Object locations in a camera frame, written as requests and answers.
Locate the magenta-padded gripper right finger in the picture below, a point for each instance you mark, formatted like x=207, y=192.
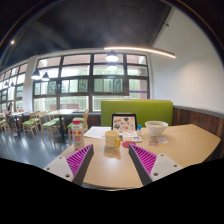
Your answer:
x=165, y=165

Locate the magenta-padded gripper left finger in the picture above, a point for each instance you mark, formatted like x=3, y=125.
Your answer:
x=59, y=166

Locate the red-capped clear drink bottle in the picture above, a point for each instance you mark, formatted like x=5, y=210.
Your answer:
x=78, y=136

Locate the small printed paper card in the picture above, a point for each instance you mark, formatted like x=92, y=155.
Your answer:
x=161, y=140

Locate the white bowl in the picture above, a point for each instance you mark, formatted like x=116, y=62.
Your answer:
x=156, y=129

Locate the small white flat device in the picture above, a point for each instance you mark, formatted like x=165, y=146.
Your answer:
x=136, y=139

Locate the small blue-capped white bottle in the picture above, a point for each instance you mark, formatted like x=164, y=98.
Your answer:
x=139, y=130

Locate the wooden chairs with green seats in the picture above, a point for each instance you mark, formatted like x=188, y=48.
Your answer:
x=50, y=124

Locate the flat round red coaster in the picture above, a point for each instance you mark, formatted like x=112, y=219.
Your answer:
x=126, y=144

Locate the white paper sheets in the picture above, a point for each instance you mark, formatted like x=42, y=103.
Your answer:
x=96, y=132

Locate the large wooden dining table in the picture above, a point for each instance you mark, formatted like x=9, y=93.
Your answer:
x=61, y=112

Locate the yellow mug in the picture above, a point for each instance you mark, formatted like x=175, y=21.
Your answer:
x=111, y=139

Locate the green upholstered booth backrest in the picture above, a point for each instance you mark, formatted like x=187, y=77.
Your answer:
x=146, y=109

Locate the small wooden dining table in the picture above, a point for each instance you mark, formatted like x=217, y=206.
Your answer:
x=19, y=113

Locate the person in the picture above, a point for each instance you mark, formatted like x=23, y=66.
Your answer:
x=9, y=111

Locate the long linear ceiling light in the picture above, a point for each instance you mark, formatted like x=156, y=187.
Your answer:
x=143, y=50

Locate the black pendant ceiling lamps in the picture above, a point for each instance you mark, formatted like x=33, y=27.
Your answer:
x=112, y=57

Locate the dark-framed grid window wall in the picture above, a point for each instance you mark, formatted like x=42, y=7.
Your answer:
x=76, y=86

